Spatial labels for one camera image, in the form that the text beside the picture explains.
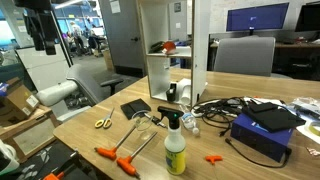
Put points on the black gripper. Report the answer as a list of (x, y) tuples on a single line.
[(33, 4)]

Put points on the white open shelf unit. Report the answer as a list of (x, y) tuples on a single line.
[(200, 50)]

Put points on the spray bottle with black trigger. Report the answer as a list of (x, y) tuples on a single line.
[(175, 146)]

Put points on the standing person in white shirt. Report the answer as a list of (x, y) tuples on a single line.
[(76, 33)]

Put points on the white cabinet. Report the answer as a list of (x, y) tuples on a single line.
[(43, 66)]

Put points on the white padded cylinder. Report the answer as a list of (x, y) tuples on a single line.
[(55, 92)]

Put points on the grey office chair with armrest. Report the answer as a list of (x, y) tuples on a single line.
[(83, 83)]

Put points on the grey door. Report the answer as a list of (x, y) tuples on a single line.
[(121, 33)]

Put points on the wooden side table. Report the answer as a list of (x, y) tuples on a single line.
[(20, 125)]

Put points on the black flat object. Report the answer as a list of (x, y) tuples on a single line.
[(156, 47)]

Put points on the black folded wallet pad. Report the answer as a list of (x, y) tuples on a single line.
[(135, 107)]

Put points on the red round object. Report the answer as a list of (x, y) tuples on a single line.
[(169, 46)]

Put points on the white plastic container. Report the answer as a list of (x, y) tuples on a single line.
[(8, 160)]

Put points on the clear drinking glass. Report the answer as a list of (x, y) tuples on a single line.
[(142, 123)]

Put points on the black and orange tool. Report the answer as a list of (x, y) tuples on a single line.
[(61, 168)]

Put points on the small black adapter plug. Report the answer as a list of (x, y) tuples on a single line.
[(156, 120)]

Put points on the white paper roll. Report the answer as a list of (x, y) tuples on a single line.
[(185, 90)]

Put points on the wide blue screen monitor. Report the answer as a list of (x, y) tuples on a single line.
[(256, 16)]

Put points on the blue cardboard box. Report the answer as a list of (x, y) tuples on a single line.
[(256, 138)]

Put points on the black flat pouch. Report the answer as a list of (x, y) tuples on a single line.
[(273, 118)]

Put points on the dark computer monitor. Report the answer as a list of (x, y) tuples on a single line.
[(308, 16)]

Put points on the clear plastic bag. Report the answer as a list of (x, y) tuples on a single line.
[(305, 105)]

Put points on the white paper sheet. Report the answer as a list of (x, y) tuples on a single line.
[(305, 130)]

